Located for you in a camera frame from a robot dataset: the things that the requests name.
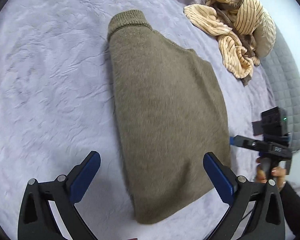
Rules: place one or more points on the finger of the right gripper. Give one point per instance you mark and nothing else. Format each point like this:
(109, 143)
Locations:
(236, 140)

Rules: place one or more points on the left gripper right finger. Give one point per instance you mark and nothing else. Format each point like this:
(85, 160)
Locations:
(267, 219)

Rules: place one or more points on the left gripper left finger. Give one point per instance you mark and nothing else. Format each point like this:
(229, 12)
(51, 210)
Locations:
(36, 220)

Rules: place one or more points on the olive brown knit sweater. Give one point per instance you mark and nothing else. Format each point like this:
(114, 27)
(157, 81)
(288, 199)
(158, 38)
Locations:
(170, 111)

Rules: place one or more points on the black sleeved right forearm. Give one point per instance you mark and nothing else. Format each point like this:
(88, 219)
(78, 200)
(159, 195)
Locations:
(291, 208)

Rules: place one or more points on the person's right hand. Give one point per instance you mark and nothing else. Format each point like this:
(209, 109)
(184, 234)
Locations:
(263, 174)

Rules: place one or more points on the grey quilted headboard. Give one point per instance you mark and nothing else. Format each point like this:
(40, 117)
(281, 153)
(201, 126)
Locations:
(284, 79)

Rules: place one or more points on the cream striped garment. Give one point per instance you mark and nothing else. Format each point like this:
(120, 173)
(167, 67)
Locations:
(244, 30)

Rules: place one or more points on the lavender plush bed blanket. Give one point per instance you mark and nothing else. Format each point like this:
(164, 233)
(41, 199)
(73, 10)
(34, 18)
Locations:
(56, 105)

